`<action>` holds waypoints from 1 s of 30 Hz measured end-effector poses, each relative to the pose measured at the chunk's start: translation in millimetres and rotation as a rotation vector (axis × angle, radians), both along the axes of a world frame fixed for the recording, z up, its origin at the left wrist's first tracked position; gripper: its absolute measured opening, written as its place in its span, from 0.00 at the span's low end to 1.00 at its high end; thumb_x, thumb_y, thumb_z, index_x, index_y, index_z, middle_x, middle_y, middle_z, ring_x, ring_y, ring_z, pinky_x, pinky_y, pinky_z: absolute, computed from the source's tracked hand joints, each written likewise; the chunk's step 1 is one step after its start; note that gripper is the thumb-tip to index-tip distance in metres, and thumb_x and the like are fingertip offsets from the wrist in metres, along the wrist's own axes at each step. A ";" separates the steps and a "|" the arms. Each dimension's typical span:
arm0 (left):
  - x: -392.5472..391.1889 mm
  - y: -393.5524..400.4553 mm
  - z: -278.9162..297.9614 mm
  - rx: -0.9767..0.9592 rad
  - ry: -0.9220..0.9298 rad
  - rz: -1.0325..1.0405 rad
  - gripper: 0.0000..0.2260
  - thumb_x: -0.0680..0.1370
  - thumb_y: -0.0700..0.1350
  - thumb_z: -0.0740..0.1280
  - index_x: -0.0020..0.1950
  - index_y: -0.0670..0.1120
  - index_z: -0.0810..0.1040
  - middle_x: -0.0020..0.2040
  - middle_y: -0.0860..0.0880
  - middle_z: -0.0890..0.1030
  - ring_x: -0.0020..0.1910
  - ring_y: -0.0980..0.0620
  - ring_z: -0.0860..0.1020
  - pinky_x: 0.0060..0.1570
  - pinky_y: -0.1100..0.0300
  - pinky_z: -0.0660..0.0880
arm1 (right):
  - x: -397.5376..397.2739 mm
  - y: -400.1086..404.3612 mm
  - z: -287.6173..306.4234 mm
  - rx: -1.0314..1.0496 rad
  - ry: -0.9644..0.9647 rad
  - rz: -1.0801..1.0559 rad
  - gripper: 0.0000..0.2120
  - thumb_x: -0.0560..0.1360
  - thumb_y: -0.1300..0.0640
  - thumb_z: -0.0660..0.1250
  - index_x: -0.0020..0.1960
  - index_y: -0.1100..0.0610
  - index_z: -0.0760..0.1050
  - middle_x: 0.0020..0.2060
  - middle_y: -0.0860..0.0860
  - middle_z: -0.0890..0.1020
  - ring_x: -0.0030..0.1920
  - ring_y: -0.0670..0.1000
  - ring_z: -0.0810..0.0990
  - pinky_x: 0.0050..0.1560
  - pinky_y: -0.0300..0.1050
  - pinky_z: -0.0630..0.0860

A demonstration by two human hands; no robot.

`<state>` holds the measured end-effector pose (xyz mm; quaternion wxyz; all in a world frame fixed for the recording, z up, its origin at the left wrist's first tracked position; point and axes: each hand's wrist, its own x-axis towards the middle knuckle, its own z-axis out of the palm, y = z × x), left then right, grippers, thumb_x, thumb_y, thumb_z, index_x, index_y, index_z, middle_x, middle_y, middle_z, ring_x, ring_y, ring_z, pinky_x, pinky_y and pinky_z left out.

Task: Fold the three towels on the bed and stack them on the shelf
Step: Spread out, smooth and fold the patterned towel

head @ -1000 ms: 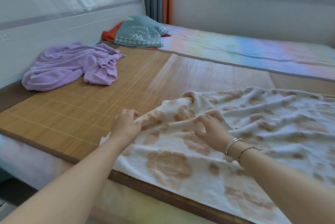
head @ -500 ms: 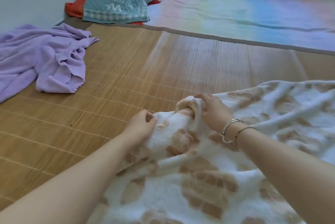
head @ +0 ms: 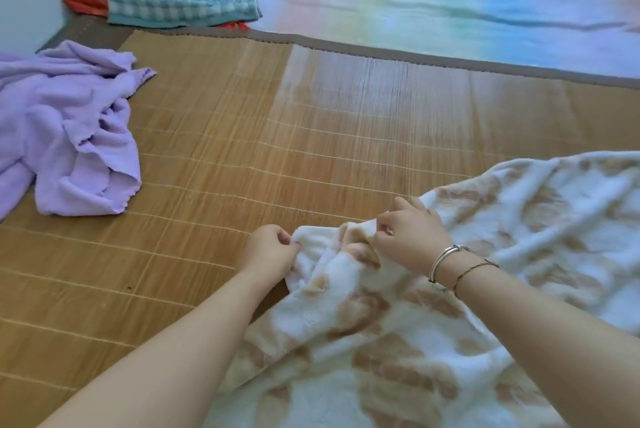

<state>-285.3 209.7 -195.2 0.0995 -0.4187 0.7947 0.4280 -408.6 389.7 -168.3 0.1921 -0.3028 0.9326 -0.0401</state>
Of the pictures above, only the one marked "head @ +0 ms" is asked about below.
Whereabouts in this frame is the purple towel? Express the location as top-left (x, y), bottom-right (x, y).
top-left (0, 39), bottom-right (157, 223)

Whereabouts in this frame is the person's left forearm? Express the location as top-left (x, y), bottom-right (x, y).
top-left (37, 267), bottom-right (281, 428)

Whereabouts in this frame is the silver bangle bracelet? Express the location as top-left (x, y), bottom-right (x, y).
top-left (427, 244), bottom-right (471, 292)

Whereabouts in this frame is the brown bamboo sleeping mat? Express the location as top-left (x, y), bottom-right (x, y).
top-left (0, 12), bottom-right (640, 428)

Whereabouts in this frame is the person's right forearm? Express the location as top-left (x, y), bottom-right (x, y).
top-left (429, 247), bottom-right (640, 428)

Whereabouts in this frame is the person's left hand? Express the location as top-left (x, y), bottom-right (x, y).
top-left (238, 224), bottom-right (302, 289)

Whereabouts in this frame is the beige white patterned towel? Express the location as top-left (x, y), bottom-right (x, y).
top-left (202, 150), bottom-right (640, 428)

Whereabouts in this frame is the person's right hand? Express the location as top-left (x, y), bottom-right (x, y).
top-left (367, 196), bottom-right (455, 279)

